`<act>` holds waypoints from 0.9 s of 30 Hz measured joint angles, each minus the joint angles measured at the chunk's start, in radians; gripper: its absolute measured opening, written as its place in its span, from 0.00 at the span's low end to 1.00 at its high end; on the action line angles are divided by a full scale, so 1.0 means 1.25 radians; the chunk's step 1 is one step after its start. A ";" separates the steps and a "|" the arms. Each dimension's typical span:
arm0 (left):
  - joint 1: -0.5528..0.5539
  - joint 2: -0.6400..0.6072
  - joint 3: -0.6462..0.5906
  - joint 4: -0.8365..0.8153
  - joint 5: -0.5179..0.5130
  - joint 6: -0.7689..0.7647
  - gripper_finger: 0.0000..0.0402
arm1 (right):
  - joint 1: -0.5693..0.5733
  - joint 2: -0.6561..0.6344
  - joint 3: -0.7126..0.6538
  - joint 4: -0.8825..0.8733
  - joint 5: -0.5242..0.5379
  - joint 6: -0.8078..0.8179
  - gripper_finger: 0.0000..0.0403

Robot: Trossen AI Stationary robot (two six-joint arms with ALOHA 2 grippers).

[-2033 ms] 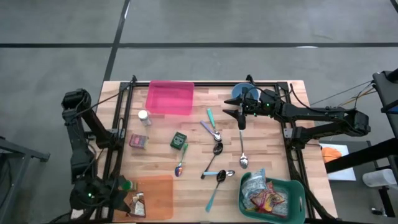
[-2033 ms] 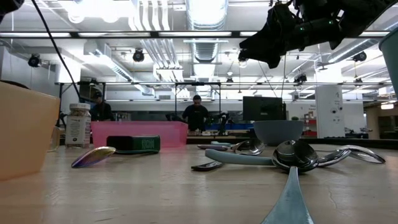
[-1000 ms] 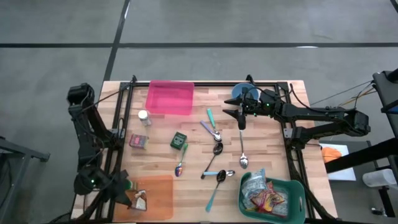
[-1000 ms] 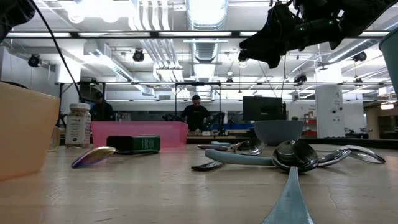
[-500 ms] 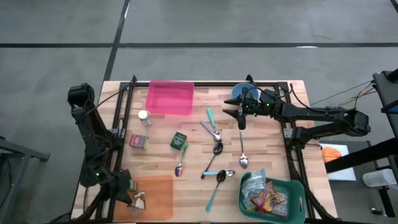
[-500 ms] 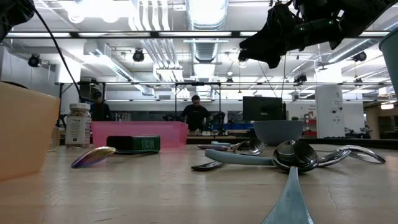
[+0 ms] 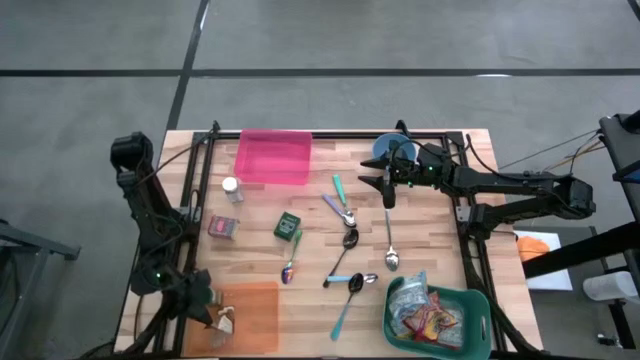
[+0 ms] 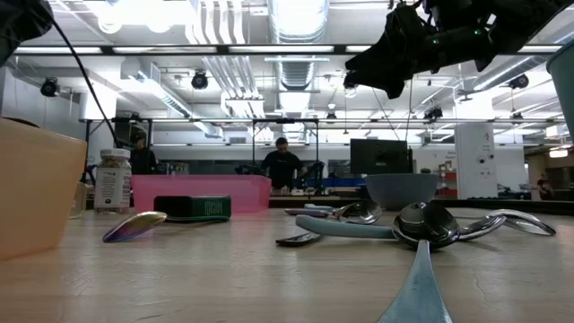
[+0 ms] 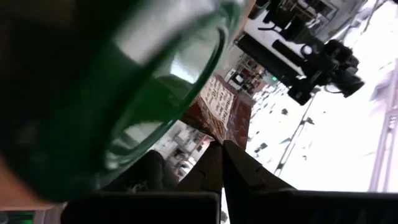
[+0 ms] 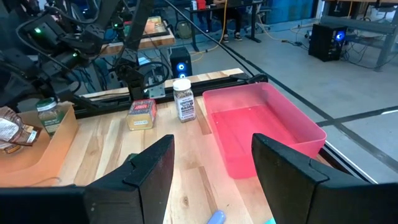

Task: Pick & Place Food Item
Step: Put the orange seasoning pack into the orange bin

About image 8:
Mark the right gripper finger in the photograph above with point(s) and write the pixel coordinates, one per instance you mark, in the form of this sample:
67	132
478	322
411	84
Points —
376	86
372	69

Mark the plain black spoon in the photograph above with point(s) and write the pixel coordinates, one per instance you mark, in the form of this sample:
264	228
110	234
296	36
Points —
298	239

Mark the green spice tin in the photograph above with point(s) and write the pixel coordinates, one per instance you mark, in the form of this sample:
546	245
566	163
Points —
193	207

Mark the white-lid tall spice jar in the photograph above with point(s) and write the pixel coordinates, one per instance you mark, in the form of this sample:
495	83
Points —
112	184

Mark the small clear spice jar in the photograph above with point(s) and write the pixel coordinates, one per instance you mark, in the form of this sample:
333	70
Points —
80	202

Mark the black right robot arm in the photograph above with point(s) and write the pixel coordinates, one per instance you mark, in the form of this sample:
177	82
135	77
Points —
515	27

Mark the background black robot arm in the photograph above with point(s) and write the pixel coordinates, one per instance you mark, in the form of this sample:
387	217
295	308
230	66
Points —
246	169
317	170

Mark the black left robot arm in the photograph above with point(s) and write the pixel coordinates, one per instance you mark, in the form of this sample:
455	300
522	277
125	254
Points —
22	22

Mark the black computer monitor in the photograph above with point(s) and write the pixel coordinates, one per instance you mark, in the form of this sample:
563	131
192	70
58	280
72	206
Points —
381	157

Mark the blue storage crate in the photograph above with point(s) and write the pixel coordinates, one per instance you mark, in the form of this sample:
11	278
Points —
341	182

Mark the blue bowl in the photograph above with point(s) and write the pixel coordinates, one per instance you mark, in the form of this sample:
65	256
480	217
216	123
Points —
401	190

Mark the person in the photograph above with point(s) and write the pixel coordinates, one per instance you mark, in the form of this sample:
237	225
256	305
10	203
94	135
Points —
282	168
143	159
545	186

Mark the red parts shelf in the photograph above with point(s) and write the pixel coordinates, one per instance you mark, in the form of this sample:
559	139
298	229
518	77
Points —
448	190

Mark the white square pillar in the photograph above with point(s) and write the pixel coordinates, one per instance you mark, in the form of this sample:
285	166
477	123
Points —
475	179

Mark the pink translucent plastic bin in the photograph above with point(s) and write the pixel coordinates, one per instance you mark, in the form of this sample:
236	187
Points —
251	193

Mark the plain silver spoon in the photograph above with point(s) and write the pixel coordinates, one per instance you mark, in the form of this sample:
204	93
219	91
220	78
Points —
524	222

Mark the orange translucent plastic bin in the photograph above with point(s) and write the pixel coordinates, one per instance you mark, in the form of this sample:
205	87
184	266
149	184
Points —
40	188

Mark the silver round ventilation duct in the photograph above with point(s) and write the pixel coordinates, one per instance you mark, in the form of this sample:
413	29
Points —
298	72

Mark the background black rig frame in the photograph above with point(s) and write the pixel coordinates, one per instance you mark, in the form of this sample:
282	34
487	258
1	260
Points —
285	120

